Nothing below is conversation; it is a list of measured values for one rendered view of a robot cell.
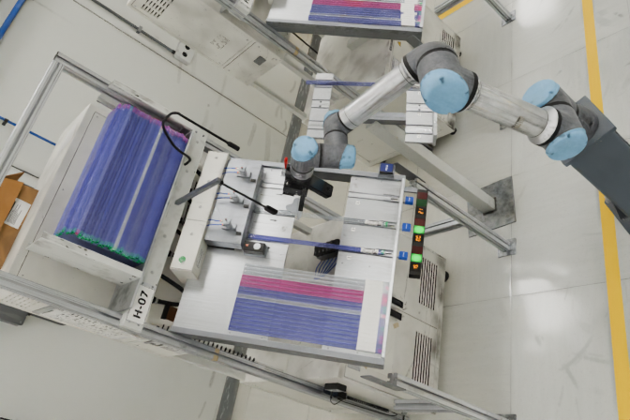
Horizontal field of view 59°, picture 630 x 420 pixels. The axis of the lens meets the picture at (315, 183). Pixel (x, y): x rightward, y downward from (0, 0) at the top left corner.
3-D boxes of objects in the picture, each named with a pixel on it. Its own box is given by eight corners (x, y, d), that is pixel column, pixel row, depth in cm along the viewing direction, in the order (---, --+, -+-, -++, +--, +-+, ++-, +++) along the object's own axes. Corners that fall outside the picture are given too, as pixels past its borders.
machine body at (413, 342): (455, 263, 267) (364, 208, 236) (445, 418, 232) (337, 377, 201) (359, 284, 313) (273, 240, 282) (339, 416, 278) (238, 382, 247)
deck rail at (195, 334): (384, 363, 180) (384, 358, 175) (383, 369, 179) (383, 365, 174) (176, 330, 192) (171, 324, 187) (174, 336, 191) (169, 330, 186)
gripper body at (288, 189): (286, 176, 190) (288, 157, 180) (311, 181, 190) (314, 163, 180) (282, 196, 187) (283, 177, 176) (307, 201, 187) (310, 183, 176)
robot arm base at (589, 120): (582, 100, 183) (567, 84, 179) (607, 127, 172) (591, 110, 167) (545, 131, 190) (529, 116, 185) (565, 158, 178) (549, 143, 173)
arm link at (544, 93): (570, 90, 177) (547, 67, 170) (584, 118, 168) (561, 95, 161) (536, 112, 183) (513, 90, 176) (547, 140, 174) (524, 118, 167)
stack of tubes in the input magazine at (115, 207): (189, 137, 206) (123, 98, 192) (143, 263, 180) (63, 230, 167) (173, 148, 215) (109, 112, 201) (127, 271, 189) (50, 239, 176)
